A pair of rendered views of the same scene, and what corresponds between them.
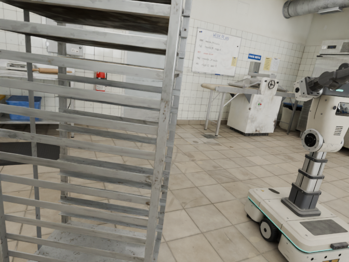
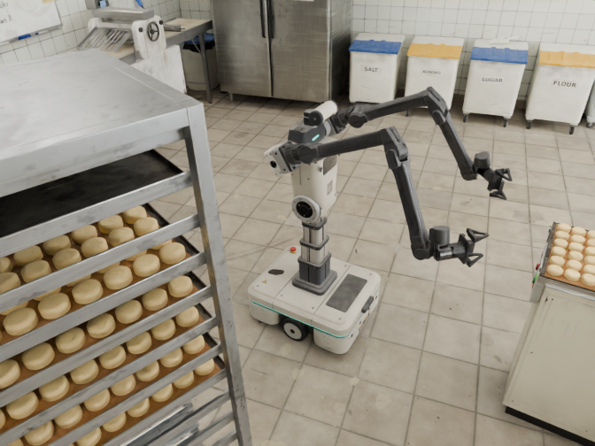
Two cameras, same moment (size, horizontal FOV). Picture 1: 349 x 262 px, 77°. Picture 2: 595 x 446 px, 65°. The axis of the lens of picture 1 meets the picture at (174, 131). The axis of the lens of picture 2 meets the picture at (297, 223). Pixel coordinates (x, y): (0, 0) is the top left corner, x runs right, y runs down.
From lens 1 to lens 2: 0.99 m
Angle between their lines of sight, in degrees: 42
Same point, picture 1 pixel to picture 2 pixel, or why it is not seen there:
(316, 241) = (350, 319)
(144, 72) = (202, 388)
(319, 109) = (303, 173)
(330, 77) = (313, 156)
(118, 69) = (170, 408)
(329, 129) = (321, 194)
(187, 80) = not seen: outside the picture
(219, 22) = not seen: outside the picture
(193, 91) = not seen: outside the picture
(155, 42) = (206, 356)
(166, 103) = (242, 397)
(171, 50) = (235, 357)
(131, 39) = (177, 373)
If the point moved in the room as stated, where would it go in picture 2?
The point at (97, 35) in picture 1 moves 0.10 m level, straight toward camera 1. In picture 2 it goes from (132, 400) to (170, 419)
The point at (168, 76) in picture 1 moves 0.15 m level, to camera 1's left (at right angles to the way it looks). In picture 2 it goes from (237, 378) to (182, 417)
